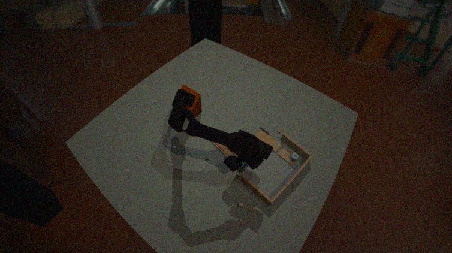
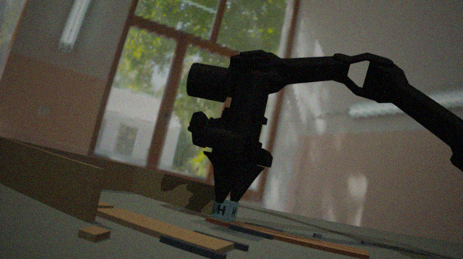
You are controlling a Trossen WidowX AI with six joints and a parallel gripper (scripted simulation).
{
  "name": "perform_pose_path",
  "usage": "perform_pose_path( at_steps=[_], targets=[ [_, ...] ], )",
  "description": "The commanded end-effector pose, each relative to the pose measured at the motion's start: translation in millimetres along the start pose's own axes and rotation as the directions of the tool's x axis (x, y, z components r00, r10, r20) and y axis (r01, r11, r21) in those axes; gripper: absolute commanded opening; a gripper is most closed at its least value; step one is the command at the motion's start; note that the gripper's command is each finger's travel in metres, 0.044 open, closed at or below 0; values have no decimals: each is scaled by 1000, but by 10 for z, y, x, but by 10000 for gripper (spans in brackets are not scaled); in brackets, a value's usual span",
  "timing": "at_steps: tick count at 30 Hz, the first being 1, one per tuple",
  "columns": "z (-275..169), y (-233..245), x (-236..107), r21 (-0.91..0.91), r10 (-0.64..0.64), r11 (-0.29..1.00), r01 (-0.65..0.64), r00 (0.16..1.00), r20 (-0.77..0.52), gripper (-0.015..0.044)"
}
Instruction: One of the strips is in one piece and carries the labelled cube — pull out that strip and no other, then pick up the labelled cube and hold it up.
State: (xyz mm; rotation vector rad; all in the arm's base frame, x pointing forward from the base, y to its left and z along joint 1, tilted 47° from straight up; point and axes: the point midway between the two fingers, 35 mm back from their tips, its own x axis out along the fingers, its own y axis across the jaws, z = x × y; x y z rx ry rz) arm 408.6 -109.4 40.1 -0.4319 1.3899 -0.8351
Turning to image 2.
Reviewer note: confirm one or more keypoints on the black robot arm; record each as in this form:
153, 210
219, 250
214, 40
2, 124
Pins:
253, 75

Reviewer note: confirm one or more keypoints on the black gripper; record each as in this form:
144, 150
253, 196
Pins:
237, 156

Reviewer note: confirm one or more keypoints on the small brown flat block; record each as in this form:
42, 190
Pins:
94, 233

